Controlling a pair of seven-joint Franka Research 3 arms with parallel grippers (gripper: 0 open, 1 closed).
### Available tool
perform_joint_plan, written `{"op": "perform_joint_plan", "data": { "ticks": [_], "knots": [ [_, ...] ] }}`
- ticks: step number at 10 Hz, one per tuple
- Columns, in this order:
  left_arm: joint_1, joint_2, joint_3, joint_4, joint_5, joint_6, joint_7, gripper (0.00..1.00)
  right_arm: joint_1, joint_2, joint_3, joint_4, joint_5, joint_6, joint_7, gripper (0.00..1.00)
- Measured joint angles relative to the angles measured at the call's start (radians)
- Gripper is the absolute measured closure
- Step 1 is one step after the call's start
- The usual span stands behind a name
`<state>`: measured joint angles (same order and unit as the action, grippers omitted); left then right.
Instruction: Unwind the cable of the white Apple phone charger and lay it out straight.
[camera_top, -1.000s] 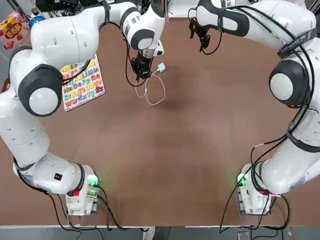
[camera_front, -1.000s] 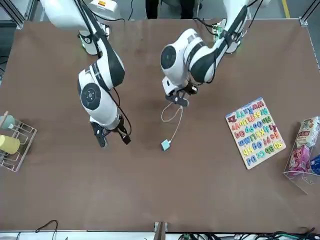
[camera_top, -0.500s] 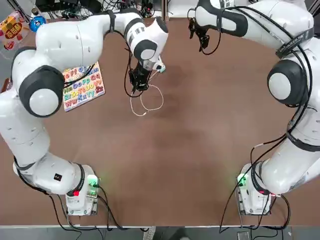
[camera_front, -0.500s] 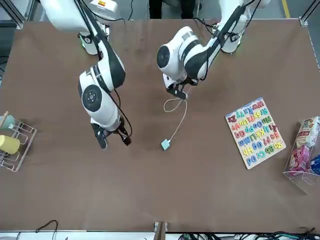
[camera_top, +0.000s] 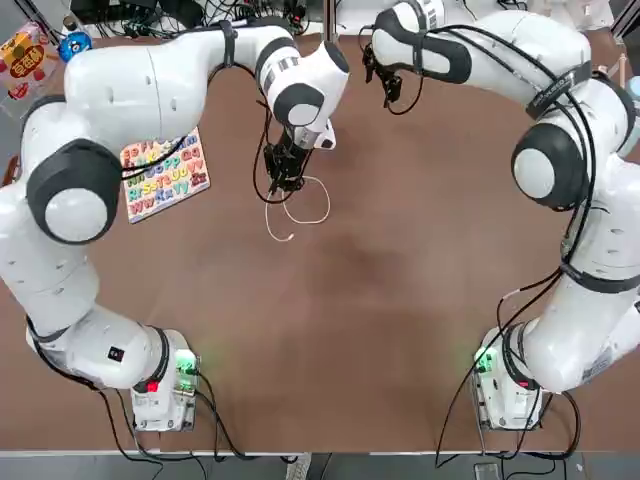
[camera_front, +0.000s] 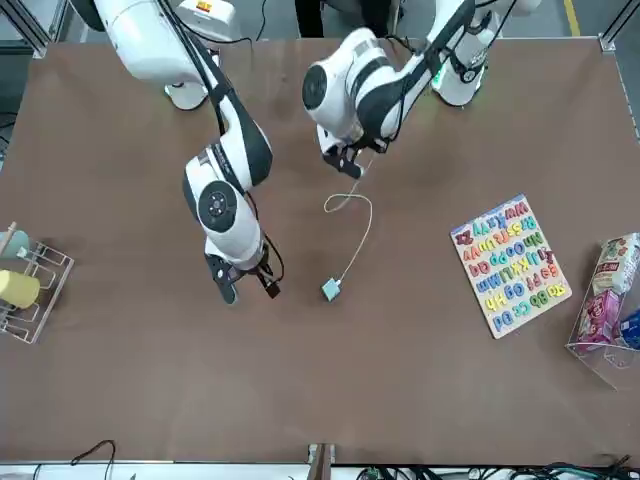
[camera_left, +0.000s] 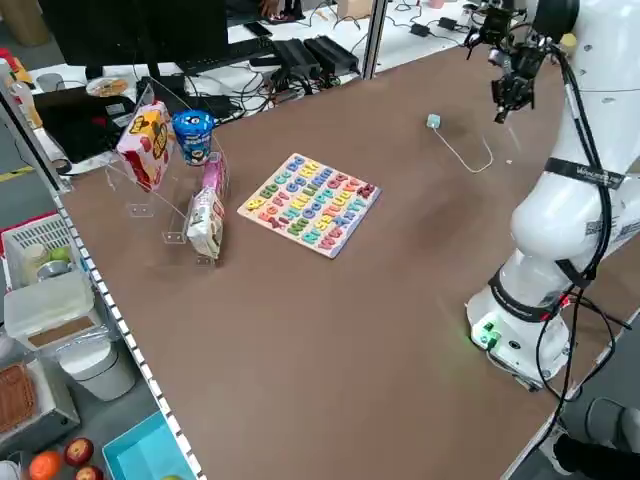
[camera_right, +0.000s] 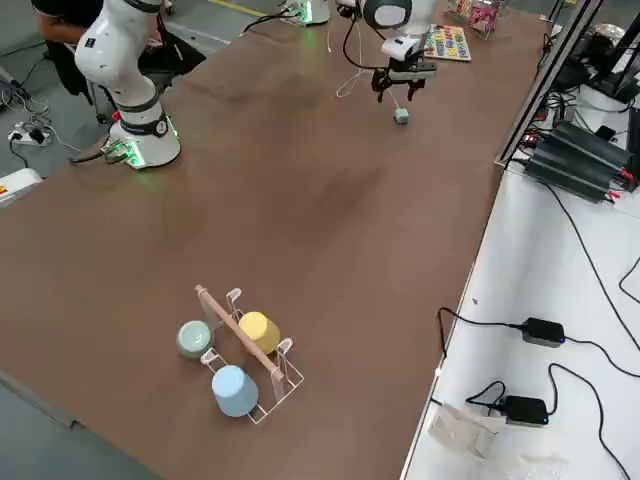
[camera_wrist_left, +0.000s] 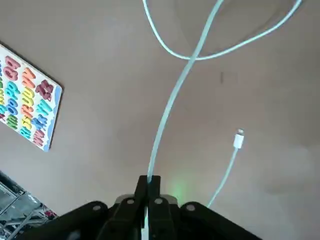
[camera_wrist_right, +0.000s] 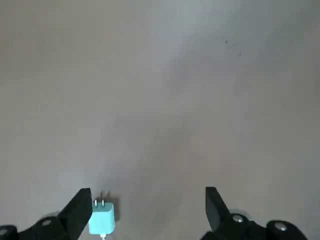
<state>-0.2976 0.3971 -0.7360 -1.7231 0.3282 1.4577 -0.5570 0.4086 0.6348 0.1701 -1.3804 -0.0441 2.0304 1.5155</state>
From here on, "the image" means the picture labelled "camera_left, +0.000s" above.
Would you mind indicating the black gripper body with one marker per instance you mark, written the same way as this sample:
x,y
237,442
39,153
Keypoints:
x,y
522,60

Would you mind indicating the pale blue charger plug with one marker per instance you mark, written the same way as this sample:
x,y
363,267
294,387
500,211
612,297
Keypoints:
x,y
433,121

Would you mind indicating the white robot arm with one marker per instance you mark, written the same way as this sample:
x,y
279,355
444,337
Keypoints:
x,y
555,215

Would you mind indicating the black phone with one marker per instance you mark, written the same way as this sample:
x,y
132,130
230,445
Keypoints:
x,y
258,30

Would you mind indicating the red apple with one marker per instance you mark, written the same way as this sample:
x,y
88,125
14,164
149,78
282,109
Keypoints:
x,y
79,451
89,473

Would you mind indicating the black power adapter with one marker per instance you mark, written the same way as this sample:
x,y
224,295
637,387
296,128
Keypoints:
x,y
447,23
421,29

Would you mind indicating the black power brick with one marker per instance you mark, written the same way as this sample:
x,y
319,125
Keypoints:
x,y
295,55
330,52

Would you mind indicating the wooden alphabet puzzle board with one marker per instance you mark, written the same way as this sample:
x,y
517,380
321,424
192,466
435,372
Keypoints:
x,y
310,200

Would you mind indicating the black keyboard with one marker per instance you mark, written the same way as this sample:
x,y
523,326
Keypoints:
x,y
225,52

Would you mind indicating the pink snack packet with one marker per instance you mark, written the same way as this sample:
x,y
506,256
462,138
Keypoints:
x,y
216,175

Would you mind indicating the blue snack cup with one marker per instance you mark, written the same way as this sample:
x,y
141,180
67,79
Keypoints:
x,y
193,137

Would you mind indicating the white snack packet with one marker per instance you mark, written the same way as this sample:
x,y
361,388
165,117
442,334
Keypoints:
x,y
205,225

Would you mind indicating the pink yellow snack box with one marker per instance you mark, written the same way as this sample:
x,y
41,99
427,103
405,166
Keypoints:
x,y
147,145

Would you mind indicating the clear acrylic shelf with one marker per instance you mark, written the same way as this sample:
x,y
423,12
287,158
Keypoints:
x,y
141,210

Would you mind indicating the black monitor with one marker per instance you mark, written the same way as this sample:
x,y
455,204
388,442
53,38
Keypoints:
x,y
125,30

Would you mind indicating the plate of snacks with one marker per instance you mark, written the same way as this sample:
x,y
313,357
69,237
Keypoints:
x,y
106,86

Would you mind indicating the black flat case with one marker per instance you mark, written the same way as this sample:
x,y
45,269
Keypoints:
x,y
75,120

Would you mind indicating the tape roll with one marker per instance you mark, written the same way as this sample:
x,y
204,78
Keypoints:
x,y
61,165

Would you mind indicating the grey mug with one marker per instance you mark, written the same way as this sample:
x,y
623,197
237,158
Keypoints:
x,y
49,81

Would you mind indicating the green fruit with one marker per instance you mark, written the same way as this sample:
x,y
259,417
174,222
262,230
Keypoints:
x,y
60,254

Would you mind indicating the clear plastic bottle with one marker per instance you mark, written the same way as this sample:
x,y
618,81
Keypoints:
x,y
25,100

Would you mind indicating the grey bowl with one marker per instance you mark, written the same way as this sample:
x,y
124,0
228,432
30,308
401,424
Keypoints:
x,y
52,270

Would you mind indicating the white plastic basket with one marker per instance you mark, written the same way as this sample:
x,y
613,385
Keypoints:
x,y
35,232

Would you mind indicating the red yellow packet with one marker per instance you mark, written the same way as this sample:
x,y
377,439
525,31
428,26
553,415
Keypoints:
x,y
12,65

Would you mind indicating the white bin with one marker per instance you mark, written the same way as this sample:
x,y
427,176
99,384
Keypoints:
x,y
97,372

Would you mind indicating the beige paper cup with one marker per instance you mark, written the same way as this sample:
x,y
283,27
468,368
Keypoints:
x,y
35,260

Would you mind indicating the clear lidded container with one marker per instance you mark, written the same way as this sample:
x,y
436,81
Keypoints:
x,y
47,300

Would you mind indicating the teal box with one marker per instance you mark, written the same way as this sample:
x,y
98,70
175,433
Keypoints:
x,y
145,450

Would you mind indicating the grey metal box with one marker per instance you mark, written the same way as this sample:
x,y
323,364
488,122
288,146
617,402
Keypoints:
x,y
55,410

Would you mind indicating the orange fruit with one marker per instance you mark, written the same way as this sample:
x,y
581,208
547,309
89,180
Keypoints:
x,y
45,465

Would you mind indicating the aluminium post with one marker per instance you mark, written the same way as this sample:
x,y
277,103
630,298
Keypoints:
x,y
375,40

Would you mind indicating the white table edge rail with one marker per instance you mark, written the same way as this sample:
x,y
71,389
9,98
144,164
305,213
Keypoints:
x,y
127,332

